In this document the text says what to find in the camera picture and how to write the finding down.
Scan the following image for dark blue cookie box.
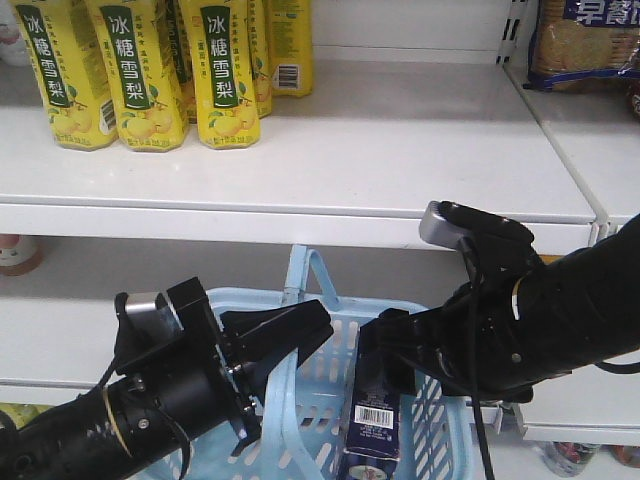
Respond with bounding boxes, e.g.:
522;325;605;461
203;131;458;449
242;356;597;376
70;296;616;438
335;354;400;479

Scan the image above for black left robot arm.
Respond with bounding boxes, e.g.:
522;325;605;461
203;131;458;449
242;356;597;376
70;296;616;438
1;278;333;479

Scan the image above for yellow pear drink bottle middle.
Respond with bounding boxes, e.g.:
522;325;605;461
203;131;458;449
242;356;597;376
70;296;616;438
86;1;188;152

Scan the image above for yellow pear drink bottle right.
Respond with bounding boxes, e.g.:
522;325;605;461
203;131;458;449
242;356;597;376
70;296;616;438
180;1;261;150

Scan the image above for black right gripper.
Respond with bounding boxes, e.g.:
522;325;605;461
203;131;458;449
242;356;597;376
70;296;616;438
355;272;535;403

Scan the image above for light blue shopping basket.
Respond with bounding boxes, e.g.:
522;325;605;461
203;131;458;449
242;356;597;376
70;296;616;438
187;245;473;479

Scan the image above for yellow pear drink bottle back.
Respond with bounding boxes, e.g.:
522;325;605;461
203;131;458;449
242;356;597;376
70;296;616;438
267;0;314;97

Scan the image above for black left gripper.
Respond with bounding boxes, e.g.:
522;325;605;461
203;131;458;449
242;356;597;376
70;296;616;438
113;278;334;455

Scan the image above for white store shelving unit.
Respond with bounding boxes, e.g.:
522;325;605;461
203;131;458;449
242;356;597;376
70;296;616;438
0;0;640;480

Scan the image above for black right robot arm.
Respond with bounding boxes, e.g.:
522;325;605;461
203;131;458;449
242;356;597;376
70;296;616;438
355;201;639;403

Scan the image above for yellow pear drink bottle left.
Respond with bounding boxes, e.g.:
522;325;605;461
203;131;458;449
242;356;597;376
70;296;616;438
10;1;117;151

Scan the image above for yellow pear drink bottle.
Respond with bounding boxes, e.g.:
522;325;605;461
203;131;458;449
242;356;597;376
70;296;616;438
180;1;261;150
86;1;188;152
10;1;117;151
267;0;314;97

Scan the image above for breakfast biscuit bag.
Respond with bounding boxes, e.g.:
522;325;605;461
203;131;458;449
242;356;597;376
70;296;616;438
527;0;639;91

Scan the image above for black camera cable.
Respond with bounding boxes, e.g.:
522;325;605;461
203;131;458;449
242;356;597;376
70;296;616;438
459;236;497;480

